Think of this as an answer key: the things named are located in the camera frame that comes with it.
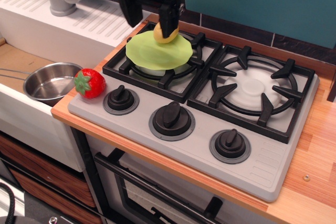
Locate yellow toy potato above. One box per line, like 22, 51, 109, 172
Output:
153, 22, 180, 44

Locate red toy strawberry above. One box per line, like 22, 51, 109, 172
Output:
74, 68, 106, 99

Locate light green plastic plate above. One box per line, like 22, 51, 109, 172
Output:
125, 31, 193, 70

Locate white toy sink unit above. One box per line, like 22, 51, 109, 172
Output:
0, 0, 152, 173

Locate small stainless steel pan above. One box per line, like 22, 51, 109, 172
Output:
1, 62, 82, 106

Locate white left burner cap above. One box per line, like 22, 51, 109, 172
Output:
135, 64, 191, 77

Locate white burner cap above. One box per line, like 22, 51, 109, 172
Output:
135, 64, 191, 77
217, 61, 291, 111

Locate black left burner grate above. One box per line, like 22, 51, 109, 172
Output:
102, 22, 223, 103

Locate black burner grate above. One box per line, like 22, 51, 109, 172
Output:
187, 45, 319, 144
102, 22, 223, 103

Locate black left stove knob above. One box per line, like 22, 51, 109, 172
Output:
103, 85, 140, 115

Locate black stove knob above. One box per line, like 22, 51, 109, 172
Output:
103, 85, 140, 115
209, 129, 251, 165
149, 101, 196, 142

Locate black middle stove knob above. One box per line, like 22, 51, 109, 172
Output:
149, 101, 196, 142

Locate white right burner cap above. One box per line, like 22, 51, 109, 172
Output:
217, 61, 291, 111

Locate grey toy stovetop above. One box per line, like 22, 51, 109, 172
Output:
67, 21, 320, 203

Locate black right burner grate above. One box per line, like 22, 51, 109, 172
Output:
187, 45, 319, 144

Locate black right stove knob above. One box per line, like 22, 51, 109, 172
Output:
209, 129, 251, 165

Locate toy oven door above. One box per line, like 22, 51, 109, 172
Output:
87, 135, 272, 223

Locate upper wooden drawer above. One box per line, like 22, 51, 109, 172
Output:
1, 132, 92, 204

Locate wooden drawer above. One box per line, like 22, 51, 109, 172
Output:
1, 132, 92, 204
9, 168, 102, 224

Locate lower wooden drawer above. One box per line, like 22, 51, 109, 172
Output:
9, 168, 102, 224

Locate black oven door handle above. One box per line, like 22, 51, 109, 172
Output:
94, 153, 223, 223

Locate black braided cable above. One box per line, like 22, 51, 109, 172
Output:
0, 182, 16, 224

